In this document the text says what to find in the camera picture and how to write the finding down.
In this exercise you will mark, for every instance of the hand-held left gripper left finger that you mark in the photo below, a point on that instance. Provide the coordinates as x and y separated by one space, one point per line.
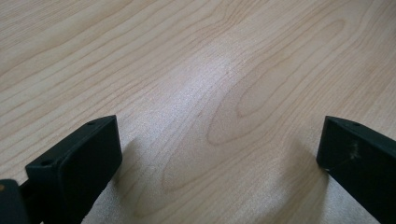
77 168

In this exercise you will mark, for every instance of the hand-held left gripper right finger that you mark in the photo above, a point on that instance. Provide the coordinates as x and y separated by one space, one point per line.
358 155

